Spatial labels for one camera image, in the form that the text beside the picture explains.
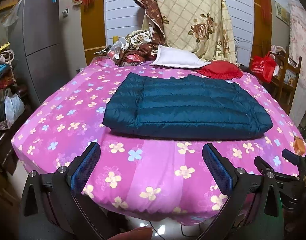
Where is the wooden chair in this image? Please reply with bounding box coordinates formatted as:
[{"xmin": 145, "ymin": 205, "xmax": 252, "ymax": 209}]
[{"xmin": 271, "ymin": 46, "xmax": 302, "ymax": 115}]

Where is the cream floral rose quilt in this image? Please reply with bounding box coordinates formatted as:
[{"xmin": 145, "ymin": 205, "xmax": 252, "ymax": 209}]
[{"xmin": 142, "ymin": 0, "xmax": 238, "ymax": 65}]

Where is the cluttered clothes shelf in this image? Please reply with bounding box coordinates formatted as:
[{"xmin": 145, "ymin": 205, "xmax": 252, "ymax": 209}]
[{"xmin": 0, "ymin": 43, "xmax": 21, "ymax": 131}]

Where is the grey refrigerator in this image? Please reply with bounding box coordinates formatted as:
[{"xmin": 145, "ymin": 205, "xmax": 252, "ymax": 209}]
[{"xmin": 8, "ymin": 0, "xmax": 70, "ymax": 109}]

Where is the red shopping bag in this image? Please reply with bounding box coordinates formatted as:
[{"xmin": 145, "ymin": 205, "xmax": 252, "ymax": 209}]
[{"xmin": 250, "ymin": 51, "xmax": 277, "ymax": 83}]

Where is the white plastic bag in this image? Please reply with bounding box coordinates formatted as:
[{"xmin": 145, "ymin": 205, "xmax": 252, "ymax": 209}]
[{"xmin": 4, "ymin": 88, "xmax": 25, "ymax": 128}]

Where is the pink floral bed quilt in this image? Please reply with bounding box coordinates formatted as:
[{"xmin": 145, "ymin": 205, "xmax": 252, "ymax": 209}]
[{"xmin": 11, "ymin": 59, "xmax": 306, "ymax": 225}]

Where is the brown floral crumpled bedding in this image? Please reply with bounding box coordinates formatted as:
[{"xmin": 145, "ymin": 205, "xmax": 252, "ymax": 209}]
[{"xmin": 107, "ymin": 0, "xmax": 166, "ymax": 66}]

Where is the white pillow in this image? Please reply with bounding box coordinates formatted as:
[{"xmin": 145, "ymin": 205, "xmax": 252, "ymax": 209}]
[{"xmin": 151, "ymin": 45, "xmax": 211, "ymax": 69}]

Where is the dark blue puffer jacket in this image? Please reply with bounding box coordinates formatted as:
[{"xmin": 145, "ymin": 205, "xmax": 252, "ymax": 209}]
[{"xmin": 103, "ymin": 73, "xmax": 273, "ymax": 141}]

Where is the red ruffled cushion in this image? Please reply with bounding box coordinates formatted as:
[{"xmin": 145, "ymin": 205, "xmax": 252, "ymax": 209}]
[{"xmin": 197, "ymin": 61, "xmax": 243, "ymax": 80}]

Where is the person's left hand thumb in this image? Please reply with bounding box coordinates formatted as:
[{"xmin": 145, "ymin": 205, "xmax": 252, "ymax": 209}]
[{"xmin": 109, "ymin": 226, "xmax": 153, "ymax": 240}]

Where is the red packaged item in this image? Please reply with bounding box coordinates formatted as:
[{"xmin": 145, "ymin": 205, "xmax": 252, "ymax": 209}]
[{"xmin": 123, "ymin": 54, "xmax": 145, "ymax": 64}]

